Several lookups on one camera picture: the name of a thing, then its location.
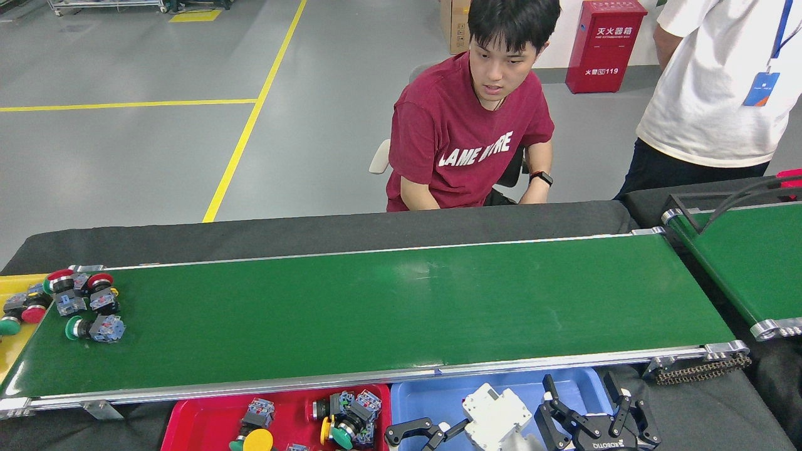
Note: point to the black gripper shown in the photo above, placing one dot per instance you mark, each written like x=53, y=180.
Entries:
x=611, y=445

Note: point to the short green conveyor belt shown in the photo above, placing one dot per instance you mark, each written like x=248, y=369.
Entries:
x=752, y=269

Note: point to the yellow plastic tray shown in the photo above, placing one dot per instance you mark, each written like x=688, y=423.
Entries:
x=15, y=283

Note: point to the white circuit breaker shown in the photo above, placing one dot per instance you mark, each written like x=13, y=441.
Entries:
x=495, y=413

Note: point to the black wrist watch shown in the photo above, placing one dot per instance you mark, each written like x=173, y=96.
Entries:
x=541, y=178

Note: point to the white office chair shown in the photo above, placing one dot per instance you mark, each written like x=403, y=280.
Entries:
x=379, y=156

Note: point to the black table cloth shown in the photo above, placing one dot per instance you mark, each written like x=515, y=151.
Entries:
x=188, y=241

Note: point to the brown cardboard box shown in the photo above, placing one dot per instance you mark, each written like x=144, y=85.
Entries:
x=455, y=28

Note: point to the seated person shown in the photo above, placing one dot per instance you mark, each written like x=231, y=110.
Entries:
x=463, y=125

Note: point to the blue plastic tray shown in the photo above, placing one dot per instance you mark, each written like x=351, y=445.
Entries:
x=432, y=398

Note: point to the long green conveyor belt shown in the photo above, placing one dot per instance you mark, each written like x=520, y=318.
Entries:
x=407, y=313

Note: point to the red fire extinguisher box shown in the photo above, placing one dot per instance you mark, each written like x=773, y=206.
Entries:
x=604, y=50

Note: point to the red plastic tray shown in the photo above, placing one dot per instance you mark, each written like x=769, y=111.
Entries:
x=200, y=426

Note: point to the standing person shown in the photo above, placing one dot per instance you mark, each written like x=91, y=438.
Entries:
x=702, y=94

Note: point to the metal cart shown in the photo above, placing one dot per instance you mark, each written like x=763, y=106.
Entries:
x=106, y=4

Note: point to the red plastic crate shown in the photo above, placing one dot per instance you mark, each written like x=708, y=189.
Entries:
x=793, y=173

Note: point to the seated person's left hand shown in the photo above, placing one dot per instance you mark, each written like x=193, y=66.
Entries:
x=534, y=195

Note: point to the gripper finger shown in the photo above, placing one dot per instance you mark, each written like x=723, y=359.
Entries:
x=416, y=426

